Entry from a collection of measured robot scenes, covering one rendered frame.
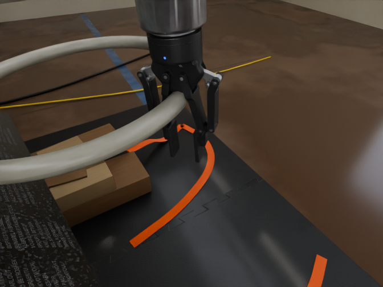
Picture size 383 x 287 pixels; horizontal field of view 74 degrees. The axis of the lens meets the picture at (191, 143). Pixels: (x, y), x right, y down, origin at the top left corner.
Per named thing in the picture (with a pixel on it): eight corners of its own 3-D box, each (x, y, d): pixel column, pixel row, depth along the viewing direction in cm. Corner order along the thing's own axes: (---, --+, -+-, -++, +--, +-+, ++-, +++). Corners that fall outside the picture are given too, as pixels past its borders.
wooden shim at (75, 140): (42, 163, 147) (41, 161, 146) (37, 154, 153) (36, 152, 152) (84, 144, 160) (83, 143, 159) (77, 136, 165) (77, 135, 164)
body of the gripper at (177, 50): (212, 20, 35) (212, 81, 42) (157, 18, 38) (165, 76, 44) (194, 39, 30) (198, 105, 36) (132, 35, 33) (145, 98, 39)
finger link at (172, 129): (169, 128, 45) (165, 128, 45) (174, 158, 49) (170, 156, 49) (176, 119, 47) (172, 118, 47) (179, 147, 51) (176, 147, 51)
